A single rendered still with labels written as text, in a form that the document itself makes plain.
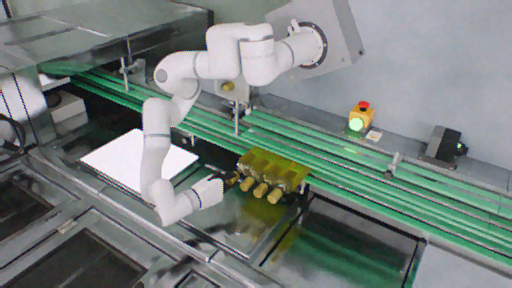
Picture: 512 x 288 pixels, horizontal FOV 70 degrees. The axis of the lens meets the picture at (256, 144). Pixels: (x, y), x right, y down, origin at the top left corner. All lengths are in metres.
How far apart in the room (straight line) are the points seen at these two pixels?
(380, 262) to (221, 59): 0.84
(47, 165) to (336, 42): 1.28
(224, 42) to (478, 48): 0.73
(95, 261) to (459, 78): 1.29
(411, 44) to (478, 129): 0.34
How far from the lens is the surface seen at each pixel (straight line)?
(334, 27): 1.21
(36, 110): 1.88
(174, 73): 1.14
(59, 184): 1.69
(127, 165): 1.64
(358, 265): 1.32
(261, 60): 1.00
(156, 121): 1.18
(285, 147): 1.37
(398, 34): 1.28
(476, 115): 1.33
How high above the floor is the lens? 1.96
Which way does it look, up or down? 45 degrees down
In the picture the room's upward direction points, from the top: 130 degrees counter-clockwise
